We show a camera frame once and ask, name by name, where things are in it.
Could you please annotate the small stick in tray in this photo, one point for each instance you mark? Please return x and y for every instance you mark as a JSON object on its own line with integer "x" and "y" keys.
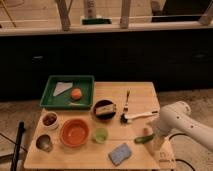
{"x": 77, "y": 104}

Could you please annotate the green base object on shelf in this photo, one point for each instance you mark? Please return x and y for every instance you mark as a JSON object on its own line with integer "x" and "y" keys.
{"x": 96, "y": 21}

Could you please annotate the dark bowl with bread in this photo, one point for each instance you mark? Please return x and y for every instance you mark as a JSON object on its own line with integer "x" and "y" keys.
{"x": 104, "y": 110}

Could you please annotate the green plastic cup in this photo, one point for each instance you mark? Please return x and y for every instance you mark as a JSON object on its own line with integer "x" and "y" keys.
{"x": 100, "y": 135}

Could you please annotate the orange bowl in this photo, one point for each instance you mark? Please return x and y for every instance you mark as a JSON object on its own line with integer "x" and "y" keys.
{"x": 74, "y": 133}

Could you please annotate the blue sponge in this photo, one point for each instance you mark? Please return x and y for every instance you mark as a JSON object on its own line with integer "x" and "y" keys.
{"x": 119, "y": 154}

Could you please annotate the green plastic tray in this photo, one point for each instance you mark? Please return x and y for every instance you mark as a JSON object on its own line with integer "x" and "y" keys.
{"x": 84, "y": 82}

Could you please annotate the fork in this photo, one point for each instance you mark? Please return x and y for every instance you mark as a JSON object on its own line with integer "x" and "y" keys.
{"x": 125, "y": 109}

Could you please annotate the green pepper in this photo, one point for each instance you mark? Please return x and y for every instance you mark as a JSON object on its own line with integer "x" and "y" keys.
{"x": 144, "y": 139}

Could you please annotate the orange fruit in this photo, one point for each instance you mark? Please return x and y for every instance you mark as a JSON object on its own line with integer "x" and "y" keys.
{"x": 76, "y": 94}

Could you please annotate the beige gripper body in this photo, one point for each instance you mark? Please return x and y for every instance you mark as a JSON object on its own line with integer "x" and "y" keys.
{"x": 155, "y": 144}

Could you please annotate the white triangular cloth piece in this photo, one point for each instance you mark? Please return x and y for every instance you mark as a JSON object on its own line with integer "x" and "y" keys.
{"x": 62, "y": 87}

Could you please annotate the metal cup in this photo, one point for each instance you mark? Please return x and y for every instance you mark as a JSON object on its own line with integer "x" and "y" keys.
{"x": 44, "y": 143}

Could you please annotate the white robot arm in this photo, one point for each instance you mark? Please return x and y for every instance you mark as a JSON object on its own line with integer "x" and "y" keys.
{"x": 177, "y": 116}

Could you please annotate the black pole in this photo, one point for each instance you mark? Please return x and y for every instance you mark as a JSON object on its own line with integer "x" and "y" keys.
{"x": 15, "y": 156}

